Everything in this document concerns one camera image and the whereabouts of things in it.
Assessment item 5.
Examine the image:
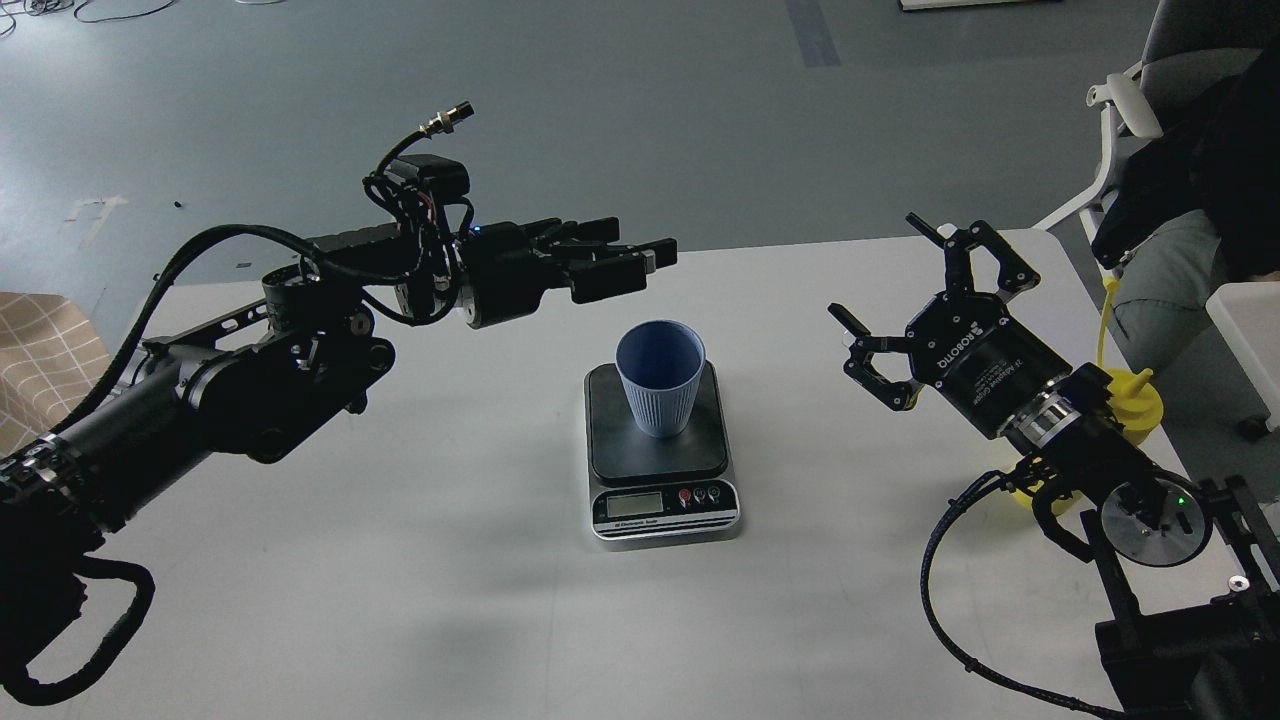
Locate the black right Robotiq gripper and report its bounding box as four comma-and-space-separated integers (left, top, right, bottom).
828, 211, 1073, 441

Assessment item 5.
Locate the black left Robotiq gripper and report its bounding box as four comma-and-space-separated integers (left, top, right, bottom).
460, 217, 678, 329

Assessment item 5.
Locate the blue ribbed plastic cup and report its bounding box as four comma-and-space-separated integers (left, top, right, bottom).
614, 320, 707, 438

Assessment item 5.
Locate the yellow squeeze seasoning bottle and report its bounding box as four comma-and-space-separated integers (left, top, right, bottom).
1010, 275, 1165, 516

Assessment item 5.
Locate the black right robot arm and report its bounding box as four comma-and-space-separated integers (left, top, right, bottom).
829, 214, 1279, 719

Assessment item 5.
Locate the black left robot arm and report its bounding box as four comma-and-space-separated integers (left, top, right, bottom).
1, 102, 677, 706

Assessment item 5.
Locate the digital kitchen scale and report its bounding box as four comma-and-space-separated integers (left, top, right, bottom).
584, 363, 744, 550

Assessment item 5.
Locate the seated person in dark clothes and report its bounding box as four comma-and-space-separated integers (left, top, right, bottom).
1092, 1, 1279, 374

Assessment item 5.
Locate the white office chair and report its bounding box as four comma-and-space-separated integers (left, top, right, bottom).
1033, 61, 1164, 245

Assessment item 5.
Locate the white box at right edge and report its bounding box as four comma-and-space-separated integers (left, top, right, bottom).
1206, 281, 1279, 441

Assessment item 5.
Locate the beige checkered cloth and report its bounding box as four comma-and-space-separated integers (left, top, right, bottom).
1, 292, 110, 456

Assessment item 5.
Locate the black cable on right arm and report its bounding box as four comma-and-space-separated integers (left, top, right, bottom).
920, 470, 1151, 720

